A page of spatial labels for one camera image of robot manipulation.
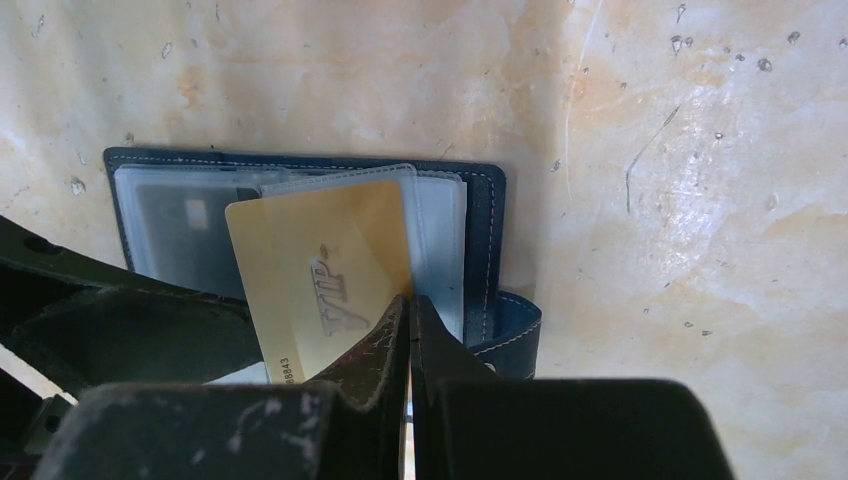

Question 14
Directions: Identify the gold VIP card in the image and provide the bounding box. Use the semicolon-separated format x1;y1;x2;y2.
225;180;413;384

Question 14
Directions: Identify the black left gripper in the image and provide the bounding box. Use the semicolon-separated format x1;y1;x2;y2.
1;218;261;479

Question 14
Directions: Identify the black credit card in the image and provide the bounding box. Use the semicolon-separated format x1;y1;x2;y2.
136;184;259;300

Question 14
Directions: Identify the navy blue card holder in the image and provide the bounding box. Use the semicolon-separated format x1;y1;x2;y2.
103;147;542;380

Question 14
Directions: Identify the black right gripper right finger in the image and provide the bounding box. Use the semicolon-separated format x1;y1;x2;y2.
410;296;733;479

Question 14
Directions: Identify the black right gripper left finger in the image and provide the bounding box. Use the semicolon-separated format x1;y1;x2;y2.
34;297;410;479

